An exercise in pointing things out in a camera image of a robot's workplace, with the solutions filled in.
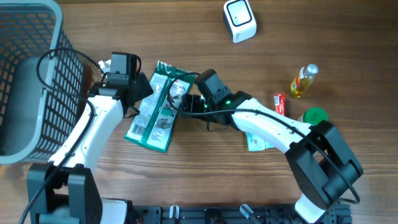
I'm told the green 3M gloves package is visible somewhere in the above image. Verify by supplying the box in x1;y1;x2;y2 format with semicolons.
124;61;195;152

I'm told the mint green sachet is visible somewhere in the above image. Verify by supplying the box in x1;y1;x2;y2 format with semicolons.
246;133;273;152

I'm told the red snack stick wrapper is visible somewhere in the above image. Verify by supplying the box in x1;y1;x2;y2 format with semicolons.
274;93;285;116

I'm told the yellow Vim dish soap bottle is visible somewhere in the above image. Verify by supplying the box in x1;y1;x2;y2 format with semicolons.
290;63;318;98

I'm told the green lid white jar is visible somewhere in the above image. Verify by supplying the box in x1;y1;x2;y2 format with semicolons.
298;107;328;125

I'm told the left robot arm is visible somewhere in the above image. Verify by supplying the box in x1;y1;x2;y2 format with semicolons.
19;52;153;223

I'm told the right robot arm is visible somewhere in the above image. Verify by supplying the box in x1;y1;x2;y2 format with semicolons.
176;69;363;223

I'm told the white barcode scanner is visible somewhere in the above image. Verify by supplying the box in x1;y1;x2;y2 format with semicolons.
223;0;257;44

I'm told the grey plastic mesh basket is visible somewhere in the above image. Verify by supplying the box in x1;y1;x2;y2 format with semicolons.
1;0;85;164

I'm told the left black camera cable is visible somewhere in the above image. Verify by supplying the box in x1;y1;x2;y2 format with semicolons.
18;47;105;224

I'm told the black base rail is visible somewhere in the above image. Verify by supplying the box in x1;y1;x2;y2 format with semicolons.
124;203;353;224

